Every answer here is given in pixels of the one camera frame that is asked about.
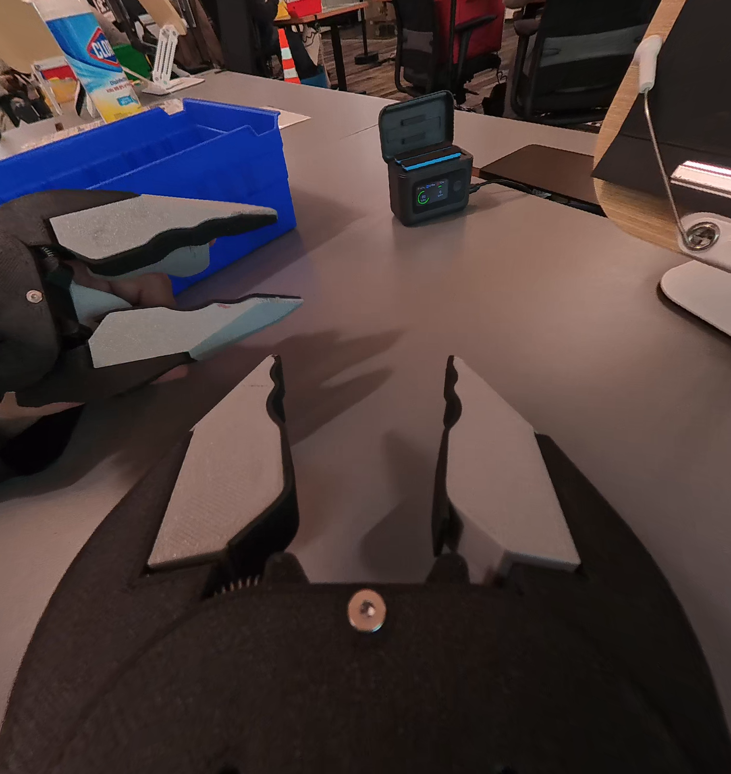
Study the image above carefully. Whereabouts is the blue plastic bin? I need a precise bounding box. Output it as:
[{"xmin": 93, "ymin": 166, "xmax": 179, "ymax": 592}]
[{"xmin": 0, "ymin": 98, "xmax": 298, "ymax": 297}]

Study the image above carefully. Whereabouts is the white barcode label sheet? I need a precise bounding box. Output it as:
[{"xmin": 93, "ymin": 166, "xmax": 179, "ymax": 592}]
[{"xmin": 253, "ymin": 106, "xmax": 312, "ymax": 129}]

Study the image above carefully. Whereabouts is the steel wire with white cap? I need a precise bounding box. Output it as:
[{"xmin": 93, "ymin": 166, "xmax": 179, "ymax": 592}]
[{"xmin": 634, "ymin": 35, "xmax": 720, "ymax": 252}]

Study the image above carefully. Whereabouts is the small beige board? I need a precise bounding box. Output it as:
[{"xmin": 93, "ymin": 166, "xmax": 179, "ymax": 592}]
[{"xmin": 137, "ymin": 0, "xmax": 189, "ymax": 34}]

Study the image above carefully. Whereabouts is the blue yellow wipes pack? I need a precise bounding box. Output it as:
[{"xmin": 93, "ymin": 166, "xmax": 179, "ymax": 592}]
[{"xmin": 44, "ymin": 11, "xmax": 144, "ymax": 125}]

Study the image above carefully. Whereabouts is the orange traffic cone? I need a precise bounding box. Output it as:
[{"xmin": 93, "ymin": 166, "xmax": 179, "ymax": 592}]
[{"xmin": 278, "ymin": 27, "xmax": 303, "ymax": 85}]

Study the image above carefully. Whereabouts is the clear acrylic holder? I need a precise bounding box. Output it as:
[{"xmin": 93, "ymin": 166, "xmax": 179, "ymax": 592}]
[{"xmin": 30, "ymin": 57, "xmax": 94, "ymax": 119}]

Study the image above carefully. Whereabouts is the dark flat desk plate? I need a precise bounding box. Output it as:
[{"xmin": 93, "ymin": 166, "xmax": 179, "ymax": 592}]
[{"xmin": 479, "ymin": 143, "xmax": 603, "ymax": 209}]

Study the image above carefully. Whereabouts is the black charging cable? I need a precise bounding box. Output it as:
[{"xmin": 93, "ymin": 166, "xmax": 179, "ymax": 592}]
[{"xmin": 469, "ymin": 178, "xmax": 550, "ymax": 199}]

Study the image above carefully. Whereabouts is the person's left hand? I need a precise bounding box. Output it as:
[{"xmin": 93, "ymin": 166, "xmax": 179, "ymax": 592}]
[{"xmin": 0, "ymin": 273, "xmax": 192, "ymax": 427}]

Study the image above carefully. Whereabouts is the green box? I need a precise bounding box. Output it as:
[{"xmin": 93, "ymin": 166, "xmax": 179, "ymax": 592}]
[{"xmin": 108, "ymin": 44, "xmax": 156, "ymax": 82}]

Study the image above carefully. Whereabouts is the white lattice stand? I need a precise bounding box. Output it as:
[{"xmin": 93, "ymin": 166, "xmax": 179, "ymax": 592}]
[{"xmin": 139, "ymin": 23, "xmax": 208, "ymax": 96}]

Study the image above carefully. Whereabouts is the black office chair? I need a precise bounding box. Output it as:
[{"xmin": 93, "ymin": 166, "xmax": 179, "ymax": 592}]
[
  {"xmin": 392, "ymin": 0, "xmax": 458, "ymax": 100},
  {"xmin": 509, "ymin": 0, "xmax": 665, "ymax": 126}
]

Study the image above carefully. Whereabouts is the black battery charging case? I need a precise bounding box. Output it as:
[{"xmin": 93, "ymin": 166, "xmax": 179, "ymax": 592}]
[{"xmin": 378, "ymin": 91, "xmax": 475, "ymax": 227}]

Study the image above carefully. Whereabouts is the large beige panel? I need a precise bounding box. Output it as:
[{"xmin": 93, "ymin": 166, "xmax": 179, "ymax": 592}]
[{"xmin": 0, "ymin": 0, "xmax": 47, "ymax": 73}]

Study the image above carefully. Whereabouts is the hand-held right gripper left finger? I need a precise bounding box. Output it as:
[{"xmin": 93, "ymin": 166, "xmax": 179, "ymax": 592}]
[{"xmin": 146, "ymin": 354, "xmax": 300, "ymax": 572}]

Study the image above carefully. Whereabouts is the red bin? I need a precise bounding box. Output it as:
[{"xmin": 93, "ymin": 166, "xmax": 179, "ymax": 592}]
[{"xmin": 286, "ymin": 0, "xmax": 371, "ymax": 19}]

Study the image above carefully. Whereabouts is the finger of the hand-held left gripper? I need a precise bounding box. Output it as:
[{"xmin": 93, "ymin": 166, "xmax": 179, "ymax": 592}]
[
  {"xmin": 69, "ymin": 283, "xmax": 306, "ymax": 370},
  {"xmin": 49, "ymin": 194, "xmax": 279, "ymax": 279}
]

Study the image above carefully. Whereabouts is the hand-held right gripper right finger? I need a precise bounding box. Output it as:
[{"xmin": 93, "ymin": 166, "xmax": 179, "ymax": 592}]
[{"xmin": 431, "ymin": 354, "xmax": 583, "ymax": 583}]

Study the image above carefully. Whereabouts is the black panel with wooden rim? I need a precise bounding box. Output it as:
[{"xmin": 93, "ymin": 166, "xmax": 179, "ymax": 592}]
[{"xmin": 591, "ymin": 0, "xmax": 731, "ymax": 255}]

